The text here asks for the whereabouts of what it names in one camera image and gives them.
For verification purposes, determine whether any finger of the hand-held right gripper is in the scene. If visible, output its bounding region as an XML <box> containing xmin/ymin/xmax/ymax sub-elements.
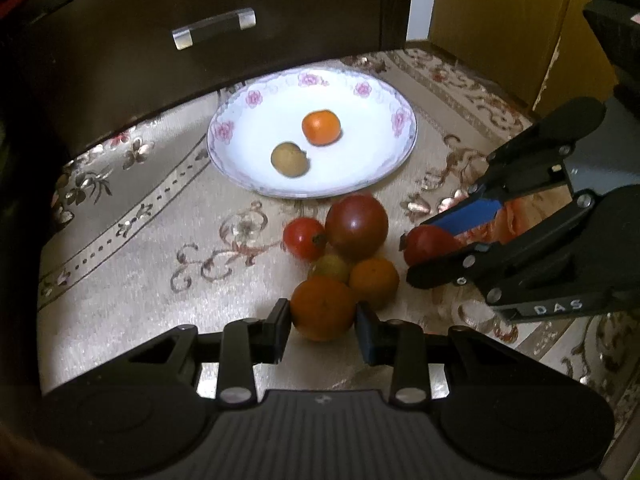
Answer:
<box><xmin>406</xmin><ymin>189</ymin><xmax>601</xmax><ymax>306</ymax></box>
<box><xmin>424</xmin><ymin>97</ymin><xmax>607</xmax><ymax>237</ymax></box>

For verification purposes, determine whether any large orange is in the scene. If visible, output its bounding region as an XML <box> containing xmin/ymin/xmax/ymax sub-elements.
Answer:
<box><xmin>290</xmin><ymin>276</ymin><xmax>357</xmax><ymax>343</ymax></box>

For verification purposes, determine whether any small red tomato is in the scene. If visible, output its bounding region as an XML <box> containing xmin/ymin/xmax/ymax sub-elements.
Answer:
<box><xmin>282</xmin><ymin>217</ymin><xmax>327</xmax><ymax>261</ymax></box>

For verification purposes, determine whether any beige floral tablecloth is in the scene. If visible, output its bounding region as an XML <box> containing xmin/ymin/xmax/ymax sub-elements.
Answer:
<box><xmin>37</xmin><ymin>47</ymin><xmax>640</xmax><ymax>428</ymax></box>

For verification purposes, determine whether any white floral rim plate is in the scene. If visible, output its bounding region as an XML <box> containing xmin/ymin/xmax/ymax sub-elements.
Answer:
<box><xmin>206</xmin><ymin>70</ymin><xmax>418</xmax><ymax>199</ymax></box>

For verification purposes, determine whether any yellow wooden cabinet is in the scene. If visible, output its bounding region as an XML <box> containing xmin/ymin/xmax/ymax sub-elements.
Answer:
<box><xmin>425</xmin><ymin>0</ymin><xmax>621</xmax><ymax>109</ymax></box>

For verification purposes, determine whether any brown kiwi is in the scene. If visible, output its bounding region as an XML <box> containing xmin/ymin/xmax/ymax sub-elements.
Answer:
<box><xmin>270</xmin><ymin>141</ymin><xmax>311</xmax><ymax>178</ymax></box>

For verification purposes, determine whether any silver drawer handle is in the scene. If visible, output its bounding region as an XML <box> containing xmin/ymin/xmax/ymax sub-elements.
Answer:
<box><xmin>171</xmin><ymin>7</ymin><xmax>257</xmax><ymax>52</ymax></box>

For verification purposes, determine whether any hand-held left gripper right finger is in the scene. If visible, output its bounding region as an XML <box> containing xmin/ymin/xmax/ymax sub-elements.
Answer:
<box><xmin>354</xmin><ymin>301</ymin><xmax>516</xmax><ymax>407</ymax></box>

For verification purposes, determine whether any small orange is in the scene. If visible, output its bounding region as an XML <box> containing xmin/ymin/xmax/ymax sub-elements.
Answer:
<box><xmin>301</xmin><ymin>109</ymin><xmax>343</xmax><ymax>147</ymax></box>

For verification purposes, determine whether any dark wooden drawer cabinet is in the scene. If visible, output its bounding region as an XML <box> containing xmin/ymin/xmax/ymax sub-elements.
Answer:
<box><xmin>0</xmin><ymin>0</ymin><xmax>417</xmax><ymax>161</ymax></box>

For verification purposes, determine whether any medium orange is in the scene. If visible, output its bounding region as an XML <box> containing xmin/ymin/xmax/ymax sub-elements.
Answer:
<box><xmin>348</xmin><ymin>257</ymin><xmax>400</xmax><ymax>309</ymax></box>

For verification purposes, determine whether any small yellow-green fruit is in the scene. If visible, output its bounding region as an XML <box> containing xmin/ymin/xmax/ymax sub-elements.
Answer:
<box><xmin>308</xmin><ymin>254</ymin><xmax>351</xmax><ymax>284</ymax></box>

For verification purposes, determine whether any large dark red tomato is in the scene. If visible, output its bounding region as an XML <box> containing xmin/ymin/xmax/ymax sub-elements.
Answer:
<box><xmin>325</xmin><ymin>193</ymin><xmax>390</xmax><ymax>263</ymax></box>

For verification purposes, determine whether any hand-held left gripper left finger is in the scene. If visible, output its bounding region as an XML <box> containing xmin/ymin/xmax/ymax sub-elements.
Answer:
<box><xmin>127</xmin><ymin>299</ymin><xmax>292</xmax><ymax>407</ymax></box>

